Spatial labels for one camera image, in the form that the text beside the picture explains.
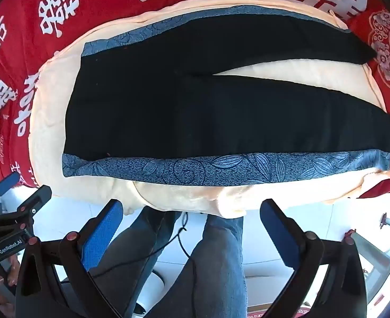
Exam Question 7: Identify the person's right leg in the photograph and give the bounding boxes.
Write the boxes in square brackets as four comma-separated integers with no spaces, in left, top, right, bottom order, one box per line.
[138,214,249,318]

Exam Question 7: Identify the black pants with blue stripe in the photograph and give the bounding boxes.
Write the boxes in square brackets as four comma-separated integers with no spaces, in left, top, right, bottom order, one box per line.
[62,6,390,187]

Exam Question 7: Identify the person's leg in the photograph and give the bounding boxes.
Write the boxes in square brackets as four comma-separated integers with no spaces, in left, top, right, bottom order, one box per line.
[90,205,184,318]
[138,214,249,318]

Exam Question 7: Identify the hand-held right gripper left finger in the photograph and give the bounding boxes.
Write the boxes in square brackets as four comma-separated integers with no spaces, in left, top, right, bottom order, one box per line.
[16,199,139,318]

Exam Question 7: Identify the black cable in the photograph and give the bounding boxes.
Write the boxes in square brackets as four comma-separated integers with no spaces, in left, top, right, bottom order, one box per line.
[89,211,192,279]

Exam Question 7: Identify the red printed blanket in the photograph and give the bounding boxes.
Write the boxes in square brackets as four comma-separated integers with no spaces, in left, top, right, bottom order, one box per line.
[0,0,390,199]

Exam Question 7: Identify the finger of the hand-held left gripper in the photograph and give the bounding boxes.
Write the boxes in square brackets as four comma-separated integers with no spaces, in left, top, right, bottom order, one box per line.
[0,171,20,206]
[0,185,52,229]

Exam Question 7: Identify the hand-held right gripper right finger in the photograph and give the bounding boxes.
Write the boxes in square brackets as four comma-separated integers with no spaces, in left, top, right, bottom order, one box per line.
[259,199,378,318]

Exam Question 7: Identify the person's left leg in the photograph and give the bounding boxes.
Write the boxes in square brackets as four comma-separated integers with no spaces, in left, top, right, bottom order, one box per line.
[90,205,184,318]

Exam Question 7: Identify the cream blanket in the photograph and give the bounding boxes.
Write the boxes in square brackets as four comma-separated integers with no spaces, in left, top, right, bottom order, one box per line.
[27,0,390,219]

